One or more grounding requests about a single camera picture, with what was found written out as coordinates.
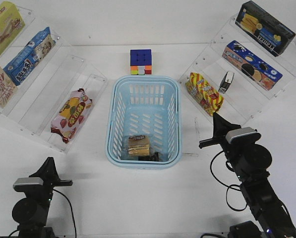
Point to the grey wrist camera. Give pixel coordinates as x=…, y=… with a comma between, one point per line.
x=242, y=135
x=23, y=184

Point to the blue cookie bag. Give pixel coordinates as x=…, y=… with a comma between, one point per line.
x=30, y=56

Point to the black Fruizza biscuit box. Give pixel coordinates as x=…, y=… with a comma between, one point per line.
x=265, y=29

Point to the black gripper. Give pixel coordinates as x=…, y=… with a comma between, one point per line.
x=220, y=129
x=48, y=173

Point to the blue orange cookie box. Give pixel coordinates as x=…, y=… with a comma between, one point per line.
x=251, y=65

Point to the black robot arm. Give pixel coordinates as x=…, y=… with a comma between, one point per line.
x=249, y=161
x=32, y=211

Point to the red yellow striped snack bag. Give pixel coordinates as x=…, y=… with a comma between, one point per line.
x=204, y=93

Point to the light blue plastic basket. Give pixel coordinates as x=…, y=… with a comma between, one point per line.
x=150, y=106

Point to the clear acrylic shelf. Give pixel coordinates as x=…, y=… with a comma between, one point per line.
x=252, y=97
x=42, y=94

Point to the strawberry print snack bag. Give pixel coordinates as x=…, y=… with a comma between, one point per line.
x=72, y=115

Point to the left clear acrylic shelf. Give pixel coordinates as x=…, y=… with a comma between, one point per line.
x=42, y=94

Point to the right clear acrylic shelf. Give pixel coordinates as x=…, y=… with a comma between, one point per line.
x=252, y=97

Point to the black white tissue pack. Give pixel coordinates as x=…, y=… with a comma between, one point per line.
x=150, y=157
x=226, y=81

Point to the yellow-green wafer box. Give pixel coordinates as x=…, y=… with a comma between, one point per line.
x=11, y=24

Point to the colourful puzzle cube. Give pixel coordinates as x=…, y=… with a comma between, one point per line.
x=140, y=61

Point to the bread slice pack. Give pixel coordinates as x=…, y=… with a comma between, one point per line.
x=138, y=145

